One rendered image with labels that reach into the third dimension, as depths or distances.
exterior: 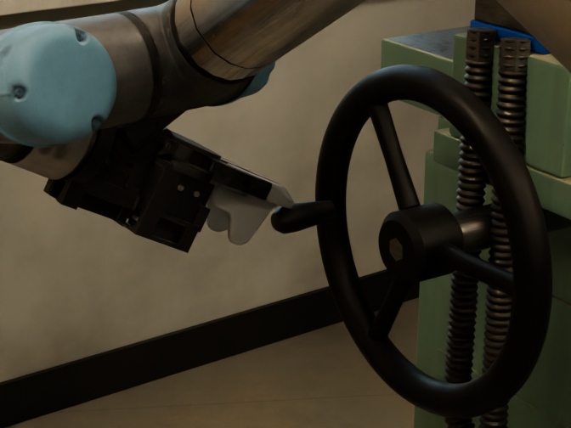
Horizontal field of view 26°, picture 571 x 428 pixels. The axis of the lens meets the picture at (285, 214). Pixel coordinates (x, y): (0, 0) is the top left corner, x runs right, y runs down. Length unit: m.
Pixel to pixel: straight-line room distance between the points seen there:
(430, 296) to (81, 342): 1.19
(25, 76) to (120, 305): 1.67
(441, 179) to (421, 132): 1.46
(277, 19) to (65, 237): 1.58
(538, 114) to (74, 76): 0.39
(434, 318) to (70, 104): 0.65
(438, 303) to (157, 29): 0.58
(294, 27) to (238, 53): 0.05
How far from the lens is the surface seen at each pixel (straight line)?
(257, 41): 0.77
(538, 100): 0.99
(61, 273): 2.32
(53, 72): 0.76
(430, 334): 1.33
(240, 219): 1.01
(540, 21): 0.42
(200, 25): 0.80
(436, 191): 1.27
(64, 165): 0.92
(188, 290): 2.47
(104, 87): 0.78
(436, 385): 1.03
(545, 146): 0.99
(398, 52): 1.29
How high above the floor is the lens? 1.19
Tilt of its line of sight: 21 degrees down
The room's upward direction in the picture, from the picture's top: straight up
